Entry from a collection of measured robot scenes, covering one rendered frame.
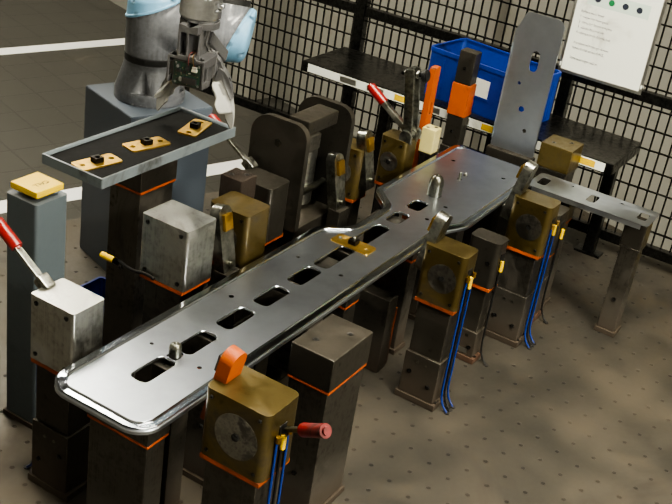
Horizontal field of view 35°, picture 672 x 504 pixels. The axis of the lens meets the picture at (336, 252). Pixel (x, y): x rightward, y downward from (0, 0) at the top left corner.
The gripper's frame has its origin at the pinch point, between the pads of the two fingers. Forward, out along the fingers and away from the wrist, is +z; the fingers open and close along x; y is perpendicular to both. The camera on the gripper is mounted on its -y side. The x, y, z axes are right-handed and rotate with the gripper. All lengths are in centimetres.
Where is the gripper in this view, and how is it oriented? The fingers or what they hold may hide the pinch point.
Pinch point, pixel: (195, 119)
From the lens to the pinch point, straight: 205.4
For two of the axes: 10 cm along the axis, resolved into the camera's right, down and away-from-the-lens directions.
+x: 9.5, 2.6, -1.9
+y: -2.9, 4.1, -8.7
